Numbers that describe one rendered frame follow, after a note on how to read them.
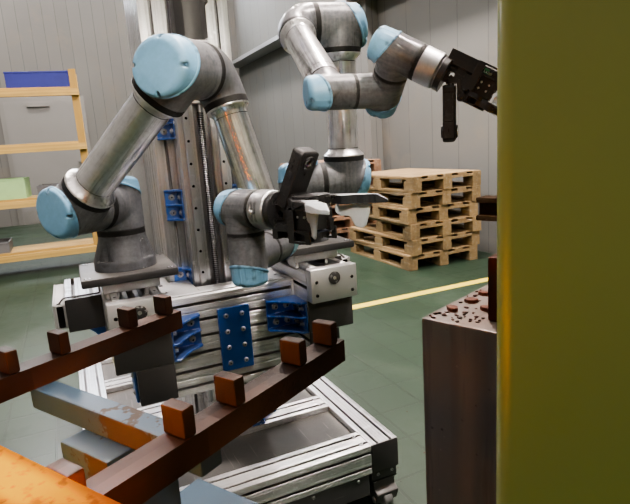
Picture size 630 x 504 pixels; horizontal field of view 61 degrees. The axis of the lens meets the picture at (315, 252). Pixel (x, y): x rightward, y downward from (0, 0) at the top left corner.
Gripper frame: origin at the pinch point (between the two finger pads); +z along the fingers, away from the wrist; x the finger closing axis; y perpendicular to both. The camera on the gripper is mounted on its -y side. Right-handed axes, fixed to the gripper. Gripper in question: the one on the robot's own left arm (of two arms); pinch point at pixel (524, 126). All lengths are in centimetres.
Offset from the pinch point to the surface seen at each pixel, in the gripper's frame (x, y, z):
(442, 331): -65, -22, 1
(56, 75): 318, -136, -388
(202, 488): -64, -57, -14
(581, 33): -98, 1, -4
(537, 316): -97, -8, 0
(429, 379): -64, -28, 2
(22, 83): 300, -153, -405
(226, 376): -87, -25, -12
